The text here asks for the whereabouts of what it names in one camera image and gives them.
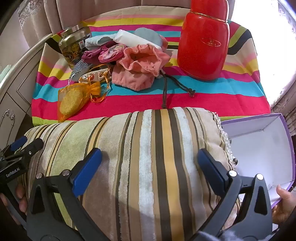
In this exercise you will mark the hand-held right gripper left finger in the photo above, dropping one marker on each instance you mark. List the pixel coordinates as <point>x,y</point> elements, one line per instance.
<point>89,171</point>

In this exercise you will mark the pink round printed pouch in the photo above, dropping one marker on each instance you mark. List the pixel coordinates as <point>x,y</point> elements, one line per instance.
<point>111,53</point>

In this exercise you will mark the red thermos flask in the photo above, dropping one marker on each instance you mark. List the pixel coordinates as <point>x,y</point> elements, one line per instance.
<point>203,51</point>

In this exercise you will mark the colourful striped tablecloth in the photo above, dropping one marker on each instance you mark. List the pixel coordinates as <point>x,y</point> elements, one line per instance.
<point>208,97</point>

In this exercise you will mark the checkered face mask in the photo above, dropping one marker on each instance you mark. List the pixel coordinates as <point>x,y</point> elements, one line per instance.
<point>79,67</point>

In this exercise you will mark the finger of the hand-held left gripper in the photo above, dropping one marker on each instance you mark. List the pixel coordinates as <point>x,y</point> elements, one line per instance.
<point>19,141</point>
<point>33,147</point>

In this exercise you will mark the pink ruffled cloth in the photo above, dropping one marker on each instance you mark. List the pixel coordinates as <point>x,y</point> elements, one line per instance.
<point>131,80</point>

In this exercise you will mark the striped beige pillow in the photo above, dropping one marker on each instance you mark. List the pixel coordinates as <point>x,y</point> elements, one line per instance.
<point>150,162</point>

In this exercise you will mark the white carved cabinet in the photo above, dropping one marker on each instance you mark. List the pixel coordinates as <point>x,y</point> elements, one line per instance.
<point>13,92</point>

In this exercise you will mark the orange organza pouch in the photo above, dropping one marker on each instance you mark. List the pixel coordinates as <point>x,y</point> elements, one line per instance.
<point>71,99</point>

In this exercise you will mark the grey fuzzy cloth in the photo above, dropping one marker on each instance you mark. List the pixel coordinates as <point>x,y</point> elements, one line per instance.
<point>212,236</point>

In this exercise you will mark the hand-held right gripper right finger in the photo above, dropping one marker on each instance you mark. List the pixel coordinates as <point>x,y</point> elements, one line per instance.
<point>212,173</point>

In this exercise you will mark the brown patterned curtain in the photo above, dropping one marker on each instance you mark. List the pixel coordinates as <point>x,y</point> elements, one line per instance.
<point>285,111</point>

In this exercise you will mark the person's left hand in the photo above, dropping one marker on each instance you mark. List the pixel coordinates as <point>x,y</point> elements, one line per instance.
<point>20,197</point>

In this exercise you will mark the light blue towel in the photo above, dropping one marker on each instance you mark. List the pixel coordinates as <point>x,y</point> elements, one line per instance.
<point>97,41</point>

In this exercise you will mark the purple cardboard box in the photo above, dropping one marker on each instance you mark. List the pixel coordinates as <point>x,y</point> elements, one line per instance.
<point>261,150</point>

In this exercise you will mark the white printed satin pouch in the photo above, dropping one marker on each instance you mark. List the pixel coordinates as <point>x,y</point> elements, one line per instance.
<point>94,76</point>

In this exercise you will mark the pale blue cloth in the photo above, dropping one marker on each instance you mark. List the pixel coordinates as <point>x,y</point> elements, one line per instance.
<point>148,34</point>

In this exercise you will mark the person's right hand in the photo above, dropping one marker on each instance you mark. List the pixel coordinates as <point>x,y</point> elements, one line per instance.
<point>282,204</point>

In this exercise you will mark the white cloth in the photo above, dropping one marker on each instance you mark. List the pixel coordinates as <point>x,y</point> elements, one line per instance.
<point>129,38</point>

